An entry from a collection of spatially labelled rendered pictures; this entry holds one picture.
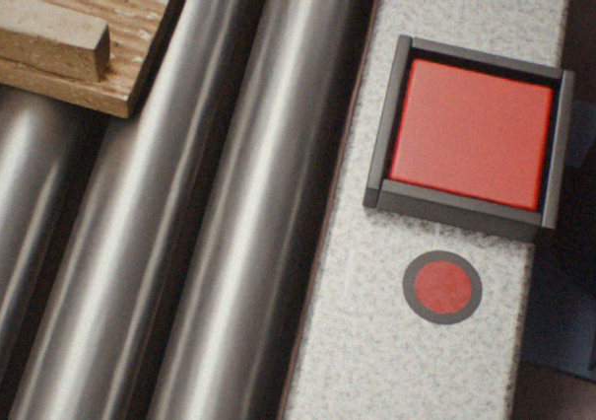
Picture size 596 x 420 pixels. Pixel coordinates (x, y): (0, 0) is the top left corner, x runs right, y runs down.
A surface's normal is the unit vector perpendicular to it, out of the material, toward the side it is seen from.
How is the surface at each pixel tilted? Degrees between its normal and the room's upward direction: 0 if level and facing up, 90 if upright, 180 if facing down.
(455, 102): 0
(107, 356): 31
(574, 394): 0
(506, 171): 0
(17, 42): 93
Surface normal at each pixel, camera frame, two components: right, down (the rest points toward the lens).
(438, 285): 0.07, -0.45
